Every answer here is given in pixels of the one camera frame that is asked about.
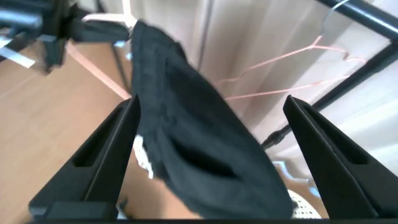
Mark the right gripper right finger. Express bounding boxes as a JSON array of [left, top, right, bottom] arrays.
[[282, 95, 398, 219]]

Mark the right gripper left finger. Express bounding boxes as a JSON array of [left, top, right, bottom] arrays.
[[28, 94, 141, 220]]

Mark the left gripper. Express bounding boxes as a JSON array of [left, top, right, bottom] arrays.
[[42, 0, 73, 75]]

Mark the black garment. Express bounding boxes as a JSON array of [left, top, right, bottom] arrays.
[[129, 19, 296, 220]]

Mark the white laundry basket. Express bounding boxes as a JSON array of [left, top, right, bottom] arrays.
[[285, 189, 323, 220]]

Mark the black clothes rack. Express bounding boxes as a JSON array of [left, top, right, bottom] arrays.
[[110, 0, 398, 151]]

